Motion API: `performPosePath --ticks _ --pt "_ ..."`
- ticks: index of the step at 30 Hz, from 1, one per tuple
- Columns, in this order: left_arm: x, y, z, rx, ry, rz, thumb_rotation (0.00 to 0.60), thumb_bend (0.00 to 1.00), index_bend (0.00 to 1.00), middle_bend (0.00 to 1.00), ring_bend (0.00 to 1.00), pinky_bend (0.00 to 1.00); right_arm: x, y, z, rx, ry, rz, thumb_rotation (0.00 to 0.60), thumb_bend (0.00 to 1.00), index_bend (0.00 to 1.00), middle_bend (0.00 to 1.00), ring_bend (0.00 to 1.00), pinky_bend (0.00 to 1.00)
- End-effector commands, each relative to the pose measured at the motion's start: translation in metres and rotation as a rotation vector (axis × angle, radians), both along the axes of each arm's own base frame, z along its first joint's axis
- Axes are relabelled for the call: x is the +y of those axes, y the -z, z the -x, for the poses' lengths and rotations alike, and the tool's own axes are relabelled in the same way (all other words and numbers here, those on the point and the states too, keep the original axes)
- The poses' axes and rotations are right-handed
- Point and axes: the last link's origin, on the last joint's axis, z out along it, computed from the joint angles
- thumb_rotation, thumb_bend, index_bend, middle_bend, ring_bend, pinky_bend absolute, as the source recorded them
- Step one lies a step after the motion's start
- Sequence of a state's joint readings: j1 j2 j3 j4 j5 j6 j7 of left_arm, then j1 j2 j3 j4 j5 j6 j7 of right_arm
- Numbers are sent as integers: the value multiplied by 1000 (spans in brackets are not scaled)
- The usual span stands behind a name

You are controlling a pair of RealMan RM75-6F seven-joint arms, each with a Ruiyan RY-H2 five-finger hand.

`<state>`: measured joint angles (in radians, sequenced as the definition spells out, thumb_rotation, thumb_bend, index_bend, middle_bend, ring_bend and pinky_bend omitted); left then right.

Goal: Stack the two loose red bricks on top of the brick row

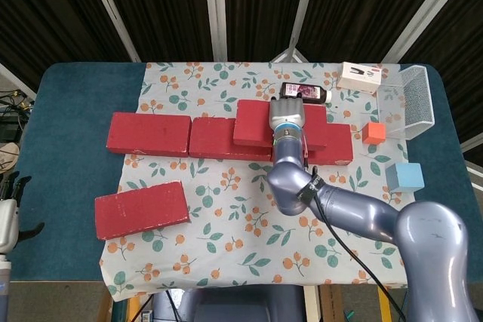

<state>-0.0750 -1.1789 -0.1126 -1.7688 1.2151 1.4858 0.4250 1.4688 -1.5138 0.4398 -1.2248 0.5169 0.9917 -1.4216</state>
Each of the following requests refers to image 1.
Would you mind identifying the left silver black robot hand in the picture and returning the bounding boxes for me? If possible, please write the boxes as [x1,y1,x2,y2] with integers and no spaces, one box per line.
[0,170,45,255]

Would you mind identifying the clear plastic container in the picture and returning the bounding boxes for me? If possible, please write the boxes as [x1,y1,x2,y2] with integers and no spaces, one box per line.
[376,84,408,138]

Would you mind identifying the dark brown labelled bottle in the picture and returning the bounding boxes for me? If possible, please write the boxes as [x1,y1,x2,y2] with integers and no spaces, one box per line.
[278,81,334,106]

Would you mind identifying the teal blue table cover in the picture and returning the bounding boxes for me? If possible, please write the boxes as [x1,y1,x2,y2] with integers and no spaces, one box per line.
[7,61,477,281]

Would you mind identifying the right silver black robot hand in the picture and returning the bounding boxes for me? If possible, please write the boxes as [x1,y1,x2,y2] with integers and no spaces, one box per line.
[268,90,306,129]

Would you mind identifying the white cardboard product box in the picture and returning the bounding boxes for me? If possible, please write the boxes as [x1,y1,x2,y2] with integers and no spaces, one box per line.
[336,61,383,94]

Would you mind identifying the orange foam cube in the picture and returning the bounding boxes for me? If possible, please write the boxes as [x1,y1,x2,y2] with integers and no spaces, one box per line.
[361,122,387,146]

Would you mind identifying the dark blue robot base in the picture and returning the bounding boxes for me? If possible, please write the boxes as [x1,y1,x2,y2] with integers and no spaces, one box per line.
[152,286,306,322]

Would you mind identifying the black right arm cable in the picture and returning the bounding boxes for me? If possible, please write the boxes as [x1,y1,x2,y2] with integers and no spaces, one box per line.
[301,170,407,322]

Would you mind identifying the white wire mesh basket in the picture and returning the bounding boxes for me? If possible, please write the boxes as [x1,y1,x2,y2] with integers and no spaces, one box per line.
[398,65,435,140]

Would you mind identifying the beige shoe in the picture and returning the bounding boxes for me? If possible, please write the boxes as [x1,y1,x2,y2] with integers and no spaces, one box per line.
[0,142,20,174]

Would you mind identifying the black floor cables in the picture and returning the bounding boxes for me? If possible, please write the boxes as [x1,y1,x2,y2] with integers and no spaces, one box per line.
[0,87,35,121]

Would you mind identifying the light blue foam cube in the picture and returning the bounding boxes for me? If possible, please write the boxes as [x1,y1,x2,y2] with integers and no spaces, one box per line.
[385,162,426,193]

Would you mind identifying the floral leaf fruit tablecloth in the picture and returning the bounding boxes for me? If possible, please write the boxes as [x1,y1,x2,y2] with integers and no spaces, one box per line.
[100,60,433,302]

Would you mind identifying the red rectangular foam brick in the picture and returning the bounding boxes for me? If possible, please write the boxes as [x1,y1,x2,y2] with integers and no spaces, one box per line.
[106,112,192,158]
[232,99,328,152]
[94,181,191,241]
[188,117,273,161]
[270,122,355,167]

